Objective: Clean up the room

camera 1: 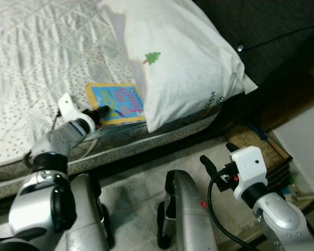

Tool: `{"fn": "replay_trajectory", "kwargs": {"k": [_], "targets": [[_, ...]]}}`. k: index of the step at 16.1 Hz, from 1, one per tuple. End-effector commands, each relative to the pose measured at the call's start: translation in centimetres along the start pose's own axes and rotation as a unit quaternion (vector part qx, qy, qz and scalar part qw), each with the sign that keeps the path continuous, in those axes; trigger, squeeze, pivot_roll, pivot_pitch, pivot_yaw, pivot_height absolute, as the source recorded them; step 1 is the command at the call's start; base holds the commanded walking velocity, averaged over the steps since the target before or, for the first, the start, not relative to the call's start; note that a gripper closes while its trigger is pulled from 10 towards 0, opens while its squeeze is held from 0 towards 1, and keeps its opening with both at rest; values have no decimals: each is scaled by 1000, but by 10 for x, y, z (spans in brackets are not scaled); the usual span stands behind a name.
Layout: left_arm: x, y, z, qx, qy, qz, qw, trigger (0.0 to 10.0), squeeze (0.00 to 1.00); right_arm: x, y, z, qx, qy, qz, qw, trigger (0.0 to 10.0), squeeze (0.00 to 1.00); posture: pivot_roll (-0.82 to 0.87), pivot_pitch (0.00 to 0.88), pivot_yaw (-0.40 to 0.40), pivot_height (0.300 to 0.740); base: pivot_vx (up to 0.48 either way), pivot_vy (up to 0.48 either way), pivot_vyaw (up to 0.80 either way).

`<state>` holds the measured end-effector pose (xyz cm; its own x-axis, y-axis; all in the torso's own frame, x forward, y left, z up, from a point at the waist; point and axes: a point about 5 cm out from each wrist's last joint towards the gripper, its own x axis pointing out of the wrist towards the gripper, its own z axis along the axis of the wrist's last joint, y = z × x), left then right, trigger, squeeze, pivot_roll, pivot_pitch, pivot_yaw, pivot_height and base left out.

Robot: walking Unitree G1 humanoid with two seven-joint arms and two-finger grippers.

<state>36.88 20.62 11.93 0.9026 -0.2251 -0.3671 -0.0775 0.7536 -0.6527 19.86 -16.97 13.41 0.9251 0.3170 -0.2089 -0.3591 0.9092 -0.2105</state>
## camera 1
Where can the blue yellow children's board book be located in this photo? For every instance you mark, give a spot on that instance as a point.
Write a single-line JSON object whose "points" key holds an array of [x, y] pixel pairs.
{"points": [[118, 102]]}

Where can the white pillow with tree print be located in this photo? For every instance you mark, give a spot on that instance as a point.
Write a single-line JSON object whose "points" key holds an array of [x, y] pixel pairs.
{"points": [[188, 68]]}

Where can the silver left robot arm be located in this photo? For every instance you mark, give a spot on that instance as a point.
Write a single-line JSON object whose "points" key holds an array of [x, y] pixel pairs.
{"points": [[52, 141]]}

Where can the brown woven mat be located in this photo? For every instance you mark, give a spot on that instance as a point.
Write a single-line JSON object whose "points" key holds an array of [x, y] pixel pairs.
{"points": [[251, 146]]}

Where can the silver robot right leg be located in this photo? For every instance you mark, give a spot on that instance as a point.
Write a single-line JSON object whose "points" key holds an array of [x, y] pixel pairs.
{"points": [[186, 209]]}

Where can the silver robot leg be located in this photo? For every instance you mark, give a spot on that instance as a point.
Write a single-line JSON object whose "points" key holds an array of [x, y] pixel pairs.
{"points": [[186, 209], [86, 209]]}

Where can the white quilted mattress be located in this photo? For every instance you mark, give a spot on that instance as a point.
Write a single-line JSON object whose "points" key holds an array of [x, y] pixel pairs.
{"points": [[42, 52]]}

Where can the silver robot left leg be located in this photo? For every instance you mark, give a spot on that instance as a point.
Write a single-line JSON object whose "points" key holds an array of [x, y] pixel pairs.
{"points": [[86, 209]]}

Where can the black tufted headboard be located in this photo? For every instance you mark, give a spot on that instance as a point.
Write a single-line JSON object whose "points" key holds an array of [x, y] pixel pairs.
{"points": [[282, 21]]}

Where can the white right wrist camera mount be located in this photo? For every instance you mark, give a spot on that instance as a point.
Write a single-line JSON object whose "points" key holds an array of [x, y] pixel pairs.
{"points": [[251, 167]]}

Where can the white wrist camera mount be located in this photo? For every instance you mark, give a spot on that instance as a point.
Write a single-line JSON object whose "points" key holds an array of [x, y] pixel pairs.
{"points": [[68, 104], [251, 167]]}

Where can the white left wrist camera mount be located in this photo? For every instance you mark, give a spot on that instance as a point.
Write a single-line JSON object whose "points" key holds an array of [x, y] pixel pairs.
{"points": [[68, 104]]}

